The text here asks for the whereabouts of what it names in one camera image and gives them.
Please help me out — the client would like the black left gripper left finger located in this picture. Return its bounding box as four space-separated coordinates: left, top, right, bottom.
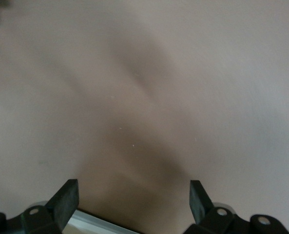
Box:
21 179 79 234

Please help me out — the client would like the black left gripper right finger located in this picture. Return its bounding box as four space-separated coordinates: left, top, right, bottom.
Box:
183 180 247 234

